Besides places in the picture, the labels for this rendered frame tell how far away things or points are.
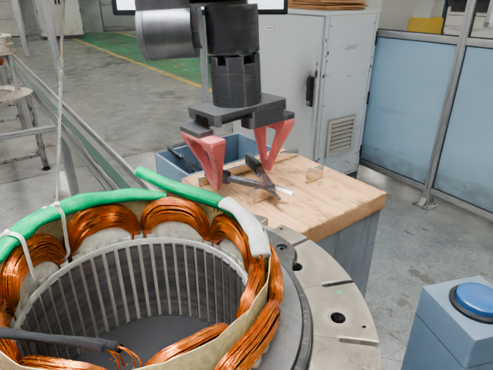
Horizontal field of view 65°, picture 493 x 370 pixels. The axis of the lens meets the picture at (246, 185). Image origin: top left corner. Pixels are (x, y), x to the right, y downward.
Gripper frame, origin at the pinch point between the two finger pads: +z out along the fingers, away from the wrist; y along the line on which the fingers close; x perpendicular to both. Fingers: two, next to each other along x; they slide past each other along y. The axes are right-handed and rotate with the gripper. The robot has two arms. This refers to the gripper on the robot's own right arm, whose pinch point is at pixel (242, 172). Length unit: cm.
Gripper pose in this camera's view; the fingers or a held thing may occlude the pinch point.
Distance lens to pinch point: 49.5
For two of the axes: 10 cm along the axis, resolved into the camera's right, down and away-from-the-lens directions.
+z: 0.6, 9.0, 4.3
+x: 6.1, 3.1, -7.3
